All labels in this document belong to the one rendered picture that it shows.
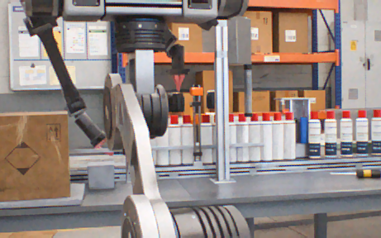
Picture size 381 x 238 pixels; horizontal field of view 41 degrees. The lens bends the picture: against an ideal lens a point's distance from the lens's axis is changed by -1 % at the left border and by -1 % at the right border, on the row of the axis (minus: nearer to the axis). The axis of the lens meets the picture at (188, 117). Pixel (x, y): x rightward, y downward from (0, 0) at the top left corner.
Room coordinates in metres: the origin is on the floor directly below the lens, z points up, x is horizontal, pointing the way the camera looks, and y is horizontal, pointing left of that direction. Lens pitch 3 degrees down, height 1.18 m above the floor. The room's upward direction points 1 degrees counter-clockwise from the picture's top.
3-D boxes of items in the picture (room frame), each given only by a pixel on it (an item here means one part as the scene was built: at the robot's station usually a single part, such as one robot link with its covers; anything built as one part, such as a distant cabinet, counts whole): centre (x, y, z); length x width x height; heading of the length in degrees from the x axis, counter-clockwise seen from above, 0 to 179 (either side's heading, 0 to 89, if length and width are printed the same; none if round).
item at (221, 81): (1.98, -0.13, 1.16); 0.04 x 0.04 x 0.67; 9
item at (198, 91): (2.06, -0.03, 1.05); 0.10 x 0.04 x 0.33; 9
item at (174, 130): (2.10, 0.06, 0.98); 0.05 x 0.05 x 0.20
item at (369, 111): (3.89, -1.42, 0.91); 0.60 x 0.40 x 0.22; 110
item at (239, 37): (2.05, -0.18, 1.38); 0.17 x 0.10 x 0.19; 154
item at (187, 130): (2.11, 0.01, 0.98); 0.05 x 0.05 x 0.20
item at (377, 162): (2.12, -0.06, 0.85); 1.65 x 0.11 x 0.05; 99
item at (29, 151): (1.70, 0.56, 0.99); 0.30 x 0.24 x 0.27; 103
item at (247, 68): (2.05, -0.24, 1.18); 0.04 x 0.04 x 0.21
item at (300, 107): (2.28, -0.47, 1.01); 0.14 x 0.13 x 0.26; 99
